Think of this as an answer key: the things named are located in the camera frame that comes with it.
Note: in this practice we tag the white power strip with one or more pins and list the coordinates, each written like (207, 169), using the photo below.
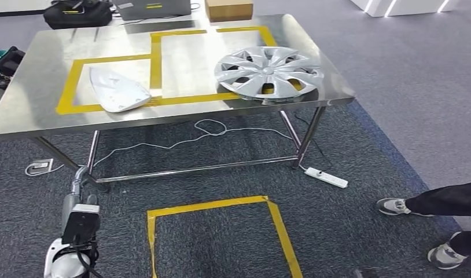
(326, 178)

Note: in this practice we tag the black and teal bag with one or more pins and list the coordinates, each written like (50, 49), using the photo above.
(7, 63)

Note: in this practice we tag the white curved plastic part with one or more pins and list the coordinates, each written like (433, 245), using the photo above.
(118, 92)

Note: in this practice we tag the yellow bench marking tape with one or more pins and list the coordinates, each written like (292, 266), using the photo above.
(155, 61)

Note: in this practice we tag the large black bag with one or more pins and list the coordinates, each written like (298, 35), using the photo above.
(78, 17)

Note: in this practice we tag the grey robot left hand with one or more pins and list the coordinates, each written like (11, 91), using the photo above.
(71, 209)

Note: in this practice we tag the brown cardboard box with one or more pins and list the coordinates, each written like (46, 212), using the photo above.
(228, 11)

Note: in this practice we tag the white lit platform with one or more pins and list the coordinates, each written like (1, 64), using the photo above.
(404, 7)

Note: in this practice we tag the silver wheel hubcap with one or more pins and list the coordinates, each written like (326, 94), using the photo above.
(268, 71)

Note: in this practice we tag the grey laptop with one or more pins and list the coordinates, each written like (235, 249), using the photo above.
(155, 11)

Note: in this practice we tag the stainless steel workbench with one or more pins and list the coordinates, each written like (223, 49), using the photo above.
(189, 65)

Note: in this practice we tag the person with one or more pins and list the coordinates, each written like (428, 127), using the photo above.
(442, 199)

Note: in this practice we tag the floor outlet box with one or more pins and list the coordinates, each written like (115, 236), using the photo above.
(40, 166)

